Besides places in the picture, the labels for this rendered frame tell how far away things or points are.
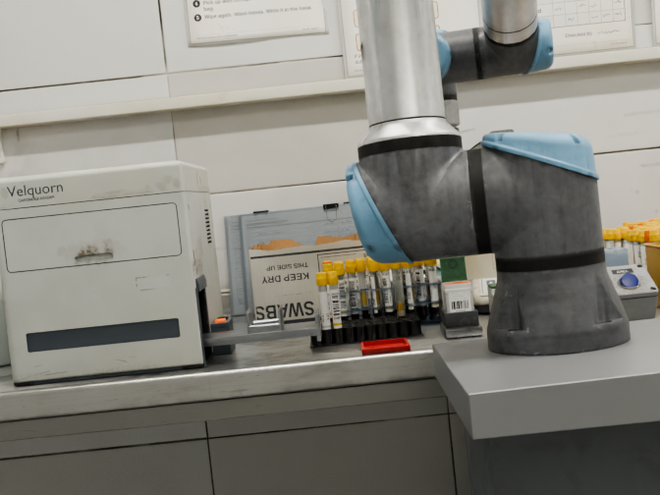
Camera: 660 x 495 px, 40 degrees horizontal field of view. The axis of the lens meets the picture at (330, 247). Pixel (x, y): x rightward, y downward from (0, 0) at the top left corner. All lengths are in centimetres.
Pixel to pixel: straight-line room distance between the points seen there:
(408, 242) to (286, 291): 65
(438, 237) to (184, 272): 47
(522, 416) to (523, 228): 23
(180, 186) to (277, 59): 70
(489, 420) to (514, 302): 20
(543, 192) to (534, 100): 105
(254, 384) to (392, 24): 55
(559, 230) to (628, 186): 108
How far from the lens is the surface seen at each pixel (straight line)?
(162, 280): 133
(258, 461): 203
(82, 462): 209
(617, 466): 97
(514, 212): 96
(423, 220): 97
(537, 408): 83
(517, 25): 130
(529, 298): 97
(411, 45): 101
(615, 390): 85
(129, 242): 134
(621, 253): 148
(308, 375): 129
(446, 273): 142
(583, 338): 96
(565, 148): 97
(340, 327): 141
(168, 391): 131
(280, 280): 161
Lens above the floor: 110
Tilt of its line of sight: 3 degrees down
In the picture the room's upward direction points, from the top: 6 degrees counter-clockwise
